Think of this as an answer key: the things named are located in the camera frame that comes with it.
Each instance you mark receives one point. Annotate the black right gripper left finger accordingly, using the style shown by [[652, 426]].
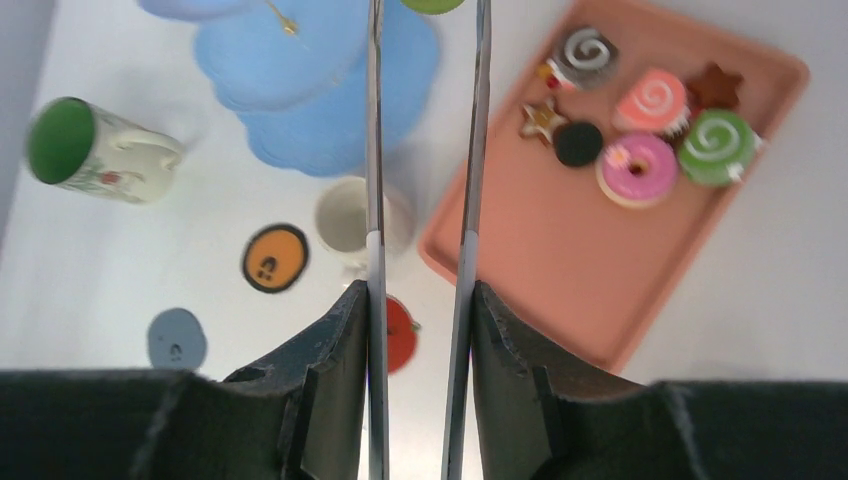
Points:
[[295, 413]]

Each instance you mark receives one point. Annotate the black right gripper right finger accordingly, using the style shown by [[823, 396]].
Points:
[[544, 413]]

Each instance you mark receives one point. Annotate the metal tongs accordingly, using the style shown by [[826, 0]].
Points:
[[455, 417]]

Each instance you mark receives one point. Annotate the green macaron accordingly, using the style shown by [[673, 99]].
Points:
[[432, 7]]

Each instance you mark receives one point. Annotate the red apple-shaped coaster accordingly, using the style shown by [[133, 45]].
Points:
[[402, 335]]

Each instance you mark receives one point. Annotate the blue-grey round coaster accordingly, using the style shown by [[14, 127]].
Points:
[[176, 340]]

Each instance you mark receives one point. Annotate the orange black-rimmed coaster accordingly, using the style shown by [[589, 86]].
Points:
[[275, 257]]

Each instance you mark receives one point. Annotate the white speckled mug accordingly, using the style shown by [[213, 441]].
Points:
[[340, 218]]

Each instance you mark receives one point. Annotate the pink rectangular tray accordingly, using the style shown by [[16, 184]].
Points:
[[588, 273]]

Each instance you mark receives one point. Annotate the pink frosted donut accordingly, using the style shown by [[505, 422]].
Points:
[[638, 170]]

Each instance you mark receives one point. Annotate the black sandwich cookie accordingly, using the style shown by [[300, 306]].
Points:
[[578, 144]]

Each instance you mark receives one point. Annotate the star-shaped brown cookie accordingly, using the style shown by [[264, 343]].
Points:
[[541, 120]]

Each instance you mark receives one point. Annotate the green swirl roll cake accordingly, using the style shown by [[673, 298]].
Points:
[[718, 148]]

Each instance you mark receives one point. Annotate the light pink swirl roll cake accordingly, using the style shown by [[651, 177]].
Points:
[[656, 103]]

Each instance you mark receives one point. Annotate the blue three-tier cake stand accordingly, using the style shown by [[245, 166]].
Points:
[[294, 73]]

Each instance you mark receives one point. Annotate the dark chocolate swirl roll cake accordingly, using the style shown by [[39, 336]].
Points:
[[582, 59]]

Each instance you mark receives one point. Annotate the green-lined floral cream mug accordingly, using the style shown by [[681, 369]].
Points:
[[74, 145]]

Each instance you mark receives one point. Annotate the dark brown star cookie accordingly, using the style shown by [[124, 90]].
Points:
[[714, 87]]

